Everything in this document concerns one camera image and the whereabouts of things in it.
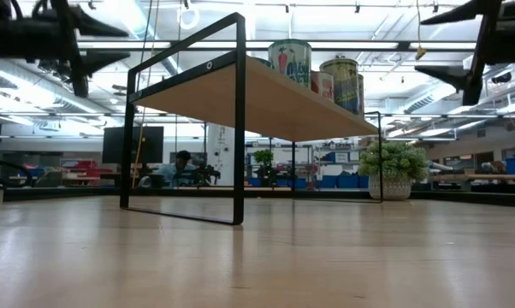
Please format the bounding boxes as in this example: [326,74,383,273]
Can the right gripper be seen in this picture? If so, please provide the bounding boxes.
[413,0,515,106]

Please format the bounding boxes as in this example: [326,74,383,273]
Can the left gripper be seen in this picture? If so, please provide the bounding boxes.
[0,0,132,98]

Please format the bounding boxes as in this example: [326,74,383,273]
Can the peaches can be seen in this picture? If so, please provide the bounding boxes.
[357,73,366,117]

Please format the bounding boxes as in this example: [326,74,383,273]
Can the blue peas can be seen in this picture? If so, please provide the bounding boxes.
[319,57,360,116]

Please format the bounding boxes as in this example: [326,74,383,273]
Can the short red white can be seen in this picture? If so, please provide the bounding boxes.
[310,70,336,103]

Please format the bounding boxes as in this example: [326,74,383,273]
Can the mixed vegetables can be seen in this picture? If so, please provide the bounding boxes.
[267,38,313,90]

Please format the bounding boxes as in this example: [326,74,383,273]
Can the yellow hanging tag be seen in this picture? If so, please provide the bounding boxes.
[414,0,428,61]

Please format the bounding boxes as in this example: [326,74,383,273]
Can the black ceiling-mounted device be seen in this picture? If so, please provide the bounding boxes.
[37,58,73,86]

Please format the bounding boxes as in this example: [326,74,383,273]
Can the black ceiling beam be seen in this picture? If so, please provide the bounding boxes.
[75,39,479,53]

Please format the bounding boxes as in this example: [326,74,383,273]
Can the black monitor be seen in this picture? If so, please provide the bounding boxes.
[102,125,165,165]

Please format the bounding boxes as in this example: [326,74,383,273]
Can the red storage bins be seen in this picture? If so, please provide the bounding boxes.
[61,160,113,186]

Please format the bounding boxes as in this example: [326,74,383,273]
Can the green plant in white pot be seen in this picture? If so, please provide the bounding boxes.
[358,139,430,201]

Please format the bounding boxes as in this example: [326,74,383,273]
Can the wooden table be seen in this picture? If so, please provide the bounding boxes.
[428,173,515,194]

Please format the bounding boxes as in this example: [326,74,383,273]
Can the person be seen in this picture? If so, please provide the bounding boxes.
[154,149,198,188]

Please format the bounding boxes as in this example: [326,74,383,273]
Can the metal storage rack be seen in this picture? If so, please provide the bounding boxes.
[243,143,361,189]

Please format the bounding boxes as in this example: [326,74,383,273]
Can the small dark green plant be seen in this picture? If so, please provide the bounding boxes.
[252,148,280,187]

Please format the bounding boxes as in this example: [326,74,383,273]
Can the yellow hanging rope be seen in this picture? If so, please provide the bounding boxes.
[131,0,161,189]

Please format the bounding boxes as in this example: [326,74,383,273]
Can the black curved cable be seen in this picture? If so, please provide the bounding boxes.
[0,154,32,187]

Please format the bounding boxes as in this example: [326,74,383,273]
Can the black table edge rail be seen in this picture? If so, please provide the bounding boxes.
[3,187,515,210]

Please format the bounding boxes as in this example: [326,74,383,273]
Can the black frame wooden shelf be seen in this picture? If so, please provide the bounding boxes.
[119,11,384,227]

